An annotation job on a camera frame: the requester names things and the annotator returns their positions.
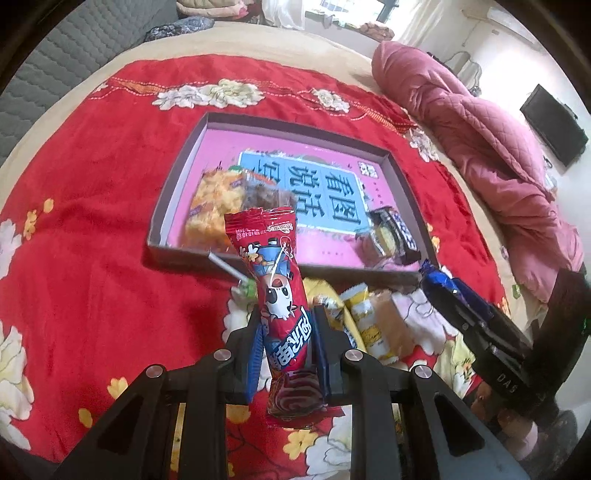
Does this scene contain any grey quilted headboard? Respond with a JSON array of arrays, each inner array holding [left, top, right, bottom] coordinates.
[[0, 0, 178, 167]]

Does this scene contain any brown cake packet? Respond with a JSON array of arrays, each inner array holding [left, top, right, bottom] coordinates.
[[240, 180, 298, 217]]

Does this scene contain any blue cookie packet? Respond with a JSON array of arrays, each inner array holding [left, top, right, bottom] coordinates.
[[419, 259, 490, 319]]

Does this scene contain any white metal rack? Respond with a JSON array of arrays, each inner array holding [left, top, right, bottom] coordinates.
[[443, 51, 483, 95]]

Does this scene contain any yellow snack packet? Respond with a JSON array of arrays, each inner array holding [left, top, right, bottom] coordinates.
[[302, 277, 365, 352]]

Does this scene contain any grey cardboard box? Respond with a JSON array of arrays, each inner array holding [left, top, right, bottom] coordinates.
[[147, 112, 439, 289]]

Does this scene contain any clear packet with yellow cake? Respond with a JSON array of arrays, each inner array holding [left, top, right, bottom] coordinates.
[[358, 224, 400, 268]]

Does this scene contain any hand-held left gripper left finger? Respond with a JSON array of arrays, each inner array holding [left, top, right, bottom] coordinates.
[[51, 307, 267, 480]]

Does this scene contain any white curtain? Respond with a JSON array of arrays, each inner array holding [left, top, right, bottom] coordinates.
[[261, 0, 308, 28], [397, 0, 462, 42]]

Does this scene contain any beige bed sheet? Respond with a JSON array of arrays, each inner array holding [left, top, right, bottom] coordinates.
[[0, 21, 555, 333]]

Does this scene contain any red floral blanket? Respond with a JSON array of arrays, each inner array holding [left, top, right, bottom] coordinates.
[[0, 54, 509, 480]]

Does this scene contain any window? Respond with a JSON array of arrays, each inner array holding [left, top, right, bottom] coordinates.
[[318, 0, 402, 21]]

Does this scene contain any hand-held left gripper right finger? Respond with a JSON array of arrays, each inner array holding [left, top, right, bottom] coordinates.
[[314, 305, 532, 480]]

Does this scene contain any blue patterned cloth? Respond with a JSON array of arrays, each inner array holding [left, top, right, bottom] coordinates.
[[145, 22, 215, 44]]

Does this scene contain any pile of folded clothes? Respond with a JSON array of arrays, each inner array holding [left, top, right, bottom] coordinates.
[[175, 0, 264, 24]]

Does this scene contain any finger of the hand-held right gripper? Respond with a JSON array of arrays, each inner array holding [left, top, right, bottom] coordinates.
[[455, 279, 532, 356], [434, 291, 492, 356]]

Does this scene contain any red candy packet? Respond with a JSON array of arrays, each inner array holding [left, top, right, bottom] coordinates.
[[224, 206, 346, 423]]

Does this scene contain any green lollipop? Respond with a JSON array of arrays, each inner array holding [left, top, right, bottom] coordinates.
[[207, 251, 258, 308]]

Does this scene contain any black chocolate bar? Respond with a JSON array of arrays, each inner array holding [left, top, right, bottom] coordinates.
[[369, 207, 421, 266]]

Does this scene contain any pink quilt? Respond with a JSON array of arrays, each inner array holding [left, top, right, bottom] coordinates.
[[372, 41, 585, 303]]

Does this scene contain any popcorn packet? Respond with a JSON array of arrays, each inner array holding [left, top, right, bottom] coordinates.
[[184, 167, 247, 252]]

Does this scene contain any black television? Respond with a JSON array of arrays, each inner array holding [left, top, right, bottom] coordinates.
[[521, 84, 588, 168]]

